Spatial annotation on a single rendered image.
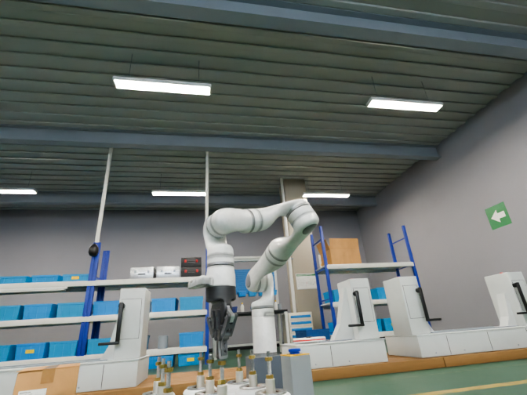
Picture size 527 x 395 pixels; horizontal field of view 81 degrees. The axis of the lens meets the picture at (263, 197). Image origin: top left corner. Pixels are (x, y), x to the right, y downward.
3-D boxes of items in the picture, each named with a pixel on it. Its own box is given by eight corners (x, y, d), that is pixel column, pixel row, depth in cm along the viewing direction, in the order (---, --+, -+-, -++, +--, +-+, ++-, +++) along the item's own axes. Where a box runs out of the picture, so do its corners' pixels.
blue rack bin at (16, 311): (5, 323, 488) (9, 309, 496) (33, 321, 496) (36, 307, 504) (-13, 321, 443) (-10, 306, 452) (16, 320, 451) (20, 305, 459)
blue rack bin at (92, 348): (96, 353, 495) (97, 338, 503) (121, 351, 502) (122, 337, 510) (85, 355, 450) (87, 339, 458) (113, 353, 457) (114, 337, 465)
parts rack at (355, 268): (323, 350, 566) (308, 235, 654) (415, 342, 602) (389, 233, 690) (337, 352, 508) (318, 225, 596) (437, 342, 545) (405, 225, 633)
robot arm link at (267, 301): (265, 272, 139) (268, 313, 132) (246, 271, 135) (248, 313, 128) (274, 267, 131) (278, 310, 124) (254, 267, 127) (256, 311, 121)
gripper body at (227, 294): (241, 282, 77) (243, 323, 73) (227, 288, 84) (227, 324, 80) (214, 281, 73) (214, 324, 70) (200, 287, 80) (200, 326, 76)
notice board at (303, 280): (296, 289, 691) (295, 273, 705) (318, 288, 700) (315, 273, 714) (297, 289, 689) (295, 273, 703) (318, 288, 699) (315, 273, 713)
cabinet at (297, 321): (285, 351, 614) (281, 314, 641) (307, 349, 623) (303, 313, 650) (292, 353, 562) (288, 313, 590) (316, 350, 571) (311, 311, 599)
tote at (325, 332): (296, 355, 513) (294, 331, 527) (319, 353, 523) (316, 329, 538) (308, 356, 469) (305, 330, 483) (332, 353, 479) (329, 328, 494)
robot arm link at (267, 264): (265, 240, 117) (287, 241, 121) (241, 276, 135) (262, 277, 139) (270, 261, 111) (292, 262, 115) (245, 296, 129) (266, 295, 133)
